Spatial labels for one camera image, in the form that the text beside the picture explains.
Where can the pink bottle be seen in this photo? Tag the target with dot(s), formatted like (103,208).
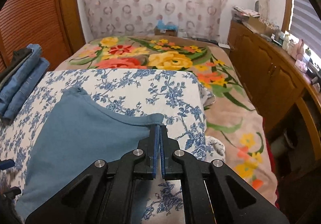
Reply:
(298,50)

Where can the blue floral white blanket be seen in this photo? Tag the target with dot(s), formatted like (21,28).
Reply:
(19,137)

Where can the teal blue shorts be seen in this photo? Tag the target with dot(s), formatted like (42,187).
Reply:
(77,132)

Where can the cardboard box on sideboard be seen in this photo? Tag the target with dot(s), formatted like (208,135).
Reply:
(261,26)

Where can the colourful flower bed blanket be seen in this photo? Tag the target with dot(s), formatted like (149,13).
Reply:
(195,87)

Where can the grey zebra window blind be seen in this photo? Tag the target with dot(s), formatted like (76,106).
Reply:
(306,24)

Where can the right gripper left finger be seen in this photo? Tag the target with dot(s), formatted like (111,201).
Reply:
(103,192)

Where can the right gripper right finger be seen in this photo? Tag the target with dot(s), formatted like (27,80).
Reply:
(212,192)

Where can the folded black grey pants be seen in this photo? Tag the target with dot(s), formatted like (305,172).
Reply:
(18,58)

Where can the stack of folded papers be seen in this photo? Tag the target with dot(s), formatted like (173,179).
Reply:
(241,14)

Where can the wooden sideboard cabinet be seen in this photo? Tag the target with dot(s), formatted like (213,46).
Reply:
(275,86)

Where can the cardboard box with blue item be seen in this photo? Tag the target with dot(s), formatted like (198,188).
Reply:
(168,29)

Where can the folded blue jeans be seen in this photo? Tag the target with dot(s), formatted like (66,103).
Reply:
(18,87)

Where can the brown louvered wardrobe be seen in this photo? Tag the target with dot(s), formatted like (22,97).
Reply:
(53,24)

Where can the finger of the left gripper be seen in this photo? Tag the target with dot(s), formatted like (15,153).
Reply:
(6,164)
(11,193)

